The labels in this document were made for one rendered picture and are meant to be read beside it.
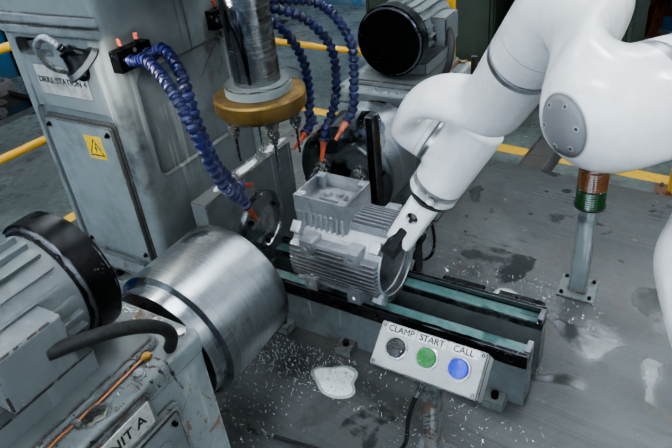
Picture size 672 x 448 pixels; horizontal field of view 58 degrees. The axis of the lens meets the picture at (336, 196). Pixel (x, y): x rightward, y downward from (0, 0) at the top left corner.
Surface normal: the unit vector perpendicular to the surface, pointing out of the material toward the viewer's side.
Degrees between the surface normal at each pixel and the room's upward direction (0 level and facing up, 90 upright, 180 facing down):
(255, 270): 51
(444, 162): 87
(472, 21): 90
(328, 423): 0
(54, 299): 68
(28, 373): 90
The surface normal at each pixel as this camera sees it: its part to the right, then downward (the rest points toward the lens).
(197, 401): 0.86, 0.18
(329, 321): -0.50, 0.49
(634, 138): 0.04, 0.49
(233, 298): 0.65, -0.34
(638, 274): -0.10, -0.85
